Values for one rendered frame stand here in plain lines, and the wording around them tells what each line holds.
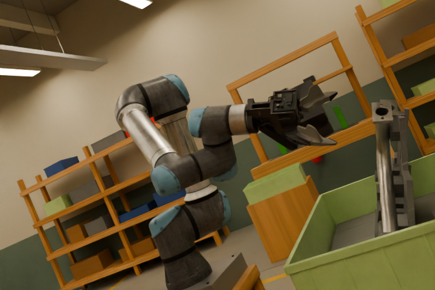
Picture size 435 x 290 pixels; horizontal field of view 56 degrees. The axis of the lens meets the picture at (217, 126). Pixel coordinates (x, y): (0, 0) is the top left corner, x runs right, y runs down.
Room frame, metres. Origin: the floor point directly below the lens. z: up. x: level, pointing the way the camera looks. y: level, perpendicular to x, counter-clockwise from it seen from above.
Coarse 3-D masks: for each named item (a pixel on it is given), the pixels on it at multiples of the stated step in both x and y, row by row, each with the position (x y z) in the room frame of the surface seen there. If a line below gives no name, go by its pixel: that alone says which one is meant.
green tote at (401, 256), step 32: (416, 160) 1.35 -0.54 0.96; (352, 192) 1.43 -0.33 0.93; (416, 192) 1.36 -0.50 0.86; (320, 224) 1.29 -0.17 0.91; (320, 256) 0.88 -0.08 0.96; (352, 256) 0.86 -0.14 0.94; (384, 256) 0.83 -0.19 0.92; (416, 256) 0.82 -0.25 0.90; (320, 288) 0.89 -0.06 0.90; (352, 288) 0.87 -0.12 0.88; (384, 288) 0.85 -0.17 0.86; (416, 288) 0.83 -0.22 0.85
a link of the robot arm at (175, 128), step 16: (160, 80) 1.30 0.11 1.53; (176, 80) 1.30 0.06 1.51; (144, 96) 1.26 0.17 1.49; (160, 96) 1.28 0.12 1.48; (176, 96) 1.30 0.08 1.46; (160, 112) 1.29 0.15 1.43; (176, 112) 1.30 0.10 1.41; (176, 128) 1.31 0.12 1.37; (176, 144) 1.32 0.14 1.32; (192, 144) 1.33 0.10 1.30; (192, 192) 1.34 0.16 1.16; (208, 192) 1.33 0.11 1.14; (192, 208) 1.33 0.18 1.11; (208, 208) 1.33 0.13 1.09; (224, 208) 1.34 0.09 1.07; (208, 224) 1.33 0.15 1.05; (224, 224) 1.36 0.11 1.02
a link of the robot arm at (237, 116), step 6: (234, 108) 0.97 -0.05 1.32; (240, 108) 0.97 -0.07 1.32; (234, 114) 0.96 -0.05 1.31; (240, 114) 0.96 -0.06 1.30; (246, 114) 0.96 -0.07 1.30; (234, 120) 0.96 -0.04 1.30; (240, 120) 0.96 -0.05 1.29; (246, 120) 0.96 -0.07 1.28; (234, 126) 0.97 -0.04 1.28; (240, 126) 0.96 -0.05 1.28; (246, 126) 0.96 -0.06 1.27; (234, 132) 0.98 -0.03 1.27; (240, 132) 0.97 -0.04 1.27; (246, 132) 0.97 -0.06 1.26
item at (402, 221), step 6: (396, 180) 0.93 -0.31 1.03; (402, 180) 0.93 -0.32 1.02; (378, 186) 0.97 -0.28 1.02; (396, 186) 0.93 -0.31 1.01; (402, 186) 0.93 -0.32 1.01; (378, 192) 0.96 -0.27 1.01; (396, 192) 0.94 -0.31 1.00; (402, 192) 0.94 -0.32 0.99; (402, 216) 0.87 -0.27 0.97; (402, 222) 0.86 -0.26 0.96; (402, 228) 0.86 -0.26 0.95
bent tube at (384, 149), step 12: (372, 108) 0.91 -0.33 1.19; (384, 108) 0.90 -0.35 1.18; (384, 120) 0.88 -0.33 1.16; (384, 132) 0.93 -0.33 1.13; (384, 144) 0.95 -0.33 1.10; (384, 156) 0.96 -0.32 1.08; (384, 168) 0.96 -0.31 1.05; (384, 180) 0.94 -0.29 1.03; (384, 192) 0.92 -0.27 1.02; (384, 204) 0.90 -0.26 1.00; (384, 216) 0.88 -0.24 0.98; (396, 216) 0.88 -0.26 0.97; (384, 228) 0.87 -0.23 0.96; (396, 228) 0.86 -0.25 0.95
